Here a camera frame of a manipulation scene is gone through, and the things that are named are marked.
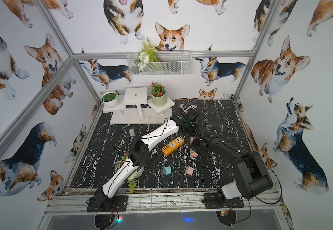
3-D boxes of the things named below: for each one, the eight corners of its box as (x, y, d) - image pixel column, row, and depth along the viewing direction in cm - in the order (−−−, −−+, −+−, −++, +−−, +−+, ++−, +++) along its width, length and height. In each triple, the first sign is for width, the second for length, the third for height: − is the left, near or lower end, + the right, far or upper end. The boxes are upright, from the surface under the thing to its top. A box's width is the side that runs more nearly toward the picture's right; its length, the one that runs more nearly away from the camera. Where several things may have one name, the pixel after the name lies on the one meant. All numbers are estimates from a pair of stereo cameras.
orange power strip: (165, 156, 92) (164, 154, 90) (161, 151, 95) (160, 148, 92) (184, 143, 99) (184, 140, 96) (180, 138, 101) (180, 135, 98)
